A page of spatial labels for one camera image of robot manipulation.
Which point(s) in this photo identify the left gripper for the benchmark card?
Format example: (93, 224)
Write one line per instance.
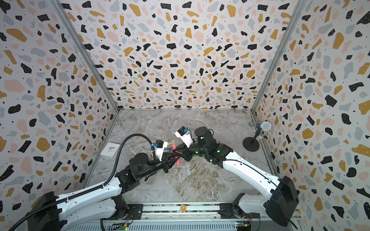
(165, 163)

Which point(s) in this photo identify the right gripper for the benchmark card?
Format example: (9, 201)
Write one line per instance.
(185, 151)

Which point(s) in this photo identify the pink highlighter pen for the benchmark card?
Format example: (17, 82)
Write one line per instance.
(176, 147)

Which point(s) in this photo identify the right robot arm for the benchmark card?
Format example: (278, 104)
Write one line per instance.
(280, 197)

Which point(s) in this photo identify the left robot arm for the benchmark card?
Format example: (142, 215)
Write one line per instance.
(100, 201)

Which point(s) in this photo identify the white small box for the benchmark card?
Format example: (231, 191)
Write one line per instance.
(110, 151)

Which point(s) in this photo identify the black microphone stand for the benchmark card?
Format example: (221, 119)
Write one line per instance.
(251, 143)

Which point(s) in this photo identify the blue microphone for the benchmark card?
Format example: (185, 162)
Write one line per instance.
(266, 126)

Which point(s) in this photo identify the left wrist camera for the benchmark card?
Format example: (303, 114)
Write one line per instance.
(159, 147)

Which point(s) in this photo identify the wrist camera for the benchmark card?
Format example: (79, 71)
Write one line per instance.
(185, 135)
(159, 147)

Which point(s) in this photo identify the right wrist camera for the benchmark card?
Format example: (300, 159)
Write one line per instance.
(185, 135)

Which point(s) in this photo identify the orange tag on rail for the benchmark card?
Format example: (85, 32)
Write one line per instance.
(183, 208)

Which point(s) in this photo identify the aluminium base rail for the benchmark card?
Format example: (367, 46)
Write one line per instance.
(207, 216)

